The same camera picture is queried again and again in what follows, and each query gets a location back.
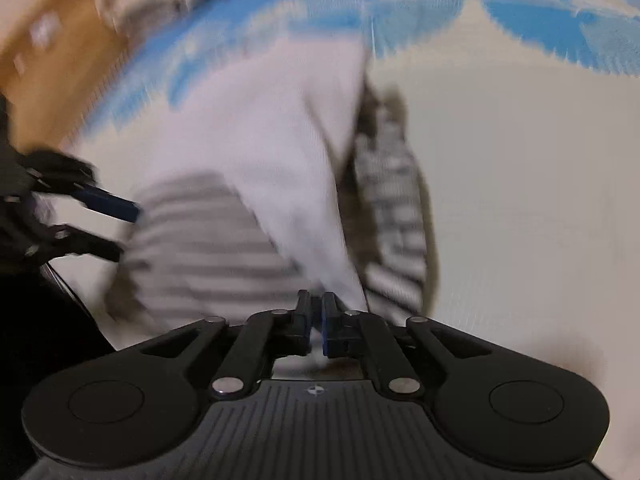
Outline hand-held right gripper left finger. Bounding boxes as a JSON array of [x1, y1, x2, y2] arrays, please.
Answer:
[[140, 290, 314, 402]]

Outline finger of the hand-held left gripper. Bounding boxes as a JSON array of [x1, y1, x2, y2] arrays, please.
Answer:
[[27, 224, 125, 263], [29, 151, 142, 224]]

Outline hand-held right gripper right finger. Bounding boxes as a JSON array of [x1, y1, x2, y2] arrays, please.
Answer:
[[321, 292, 497, 402]]

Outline white striped hooded top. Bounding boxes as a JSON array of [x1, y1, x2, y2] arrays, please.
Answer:
[[102, 35, 442, 358]]

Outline wooden bed frame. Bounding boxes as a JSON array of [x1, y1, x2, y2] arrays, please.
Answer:
[[0, 0, 137, 147]]

